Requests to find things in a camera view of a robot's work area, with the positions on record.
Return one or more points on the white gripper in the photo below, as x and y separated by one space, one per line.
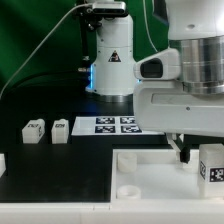
162 105

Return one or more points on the white square tabletop panel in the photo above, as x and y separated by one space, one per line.
159 175

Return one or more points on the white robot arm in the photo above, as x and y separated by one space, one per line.
196 31

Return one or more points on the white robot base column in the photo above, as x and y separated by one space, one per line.
111 74

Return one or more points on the white sheet with tags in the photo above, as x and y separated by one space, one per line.
108 125

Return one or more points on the white block left edge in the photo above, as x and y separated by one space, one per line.
2 164

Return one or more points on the black camera on stand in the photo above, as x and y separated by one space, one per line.
103 8

